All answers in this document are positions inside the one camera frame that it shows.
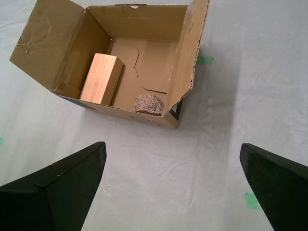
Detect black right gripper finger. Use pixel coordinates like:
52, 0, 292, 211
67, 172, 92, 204
239, 143, 308, 231
0, 141, 107, 231

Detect light wooden block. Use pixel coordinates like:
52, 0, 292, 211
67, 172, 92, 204
79, 53, 125, 106

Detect speckled pinkish granite rock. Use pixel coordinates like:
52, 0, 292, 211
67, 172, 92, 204
134, 93, 165, 115

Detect cardboard box black stripes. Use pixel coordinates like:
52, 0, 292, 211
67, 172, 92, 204
9, 0, 210, 129

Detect white translucent table cover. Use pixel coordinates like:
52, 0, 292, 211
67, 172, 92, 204
0, 0, 308, 231

